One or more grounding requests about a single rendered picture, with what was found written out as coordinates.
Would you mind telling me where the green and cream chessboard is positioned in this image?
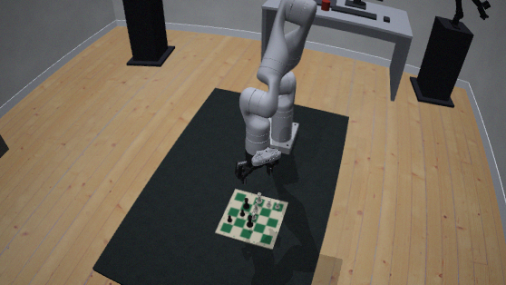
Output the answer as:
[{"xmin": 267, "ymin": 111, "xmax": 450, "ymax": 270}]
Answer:
[{"xmin": 215, "ymin": 189, "xmax": 288, "ymax": 250}]

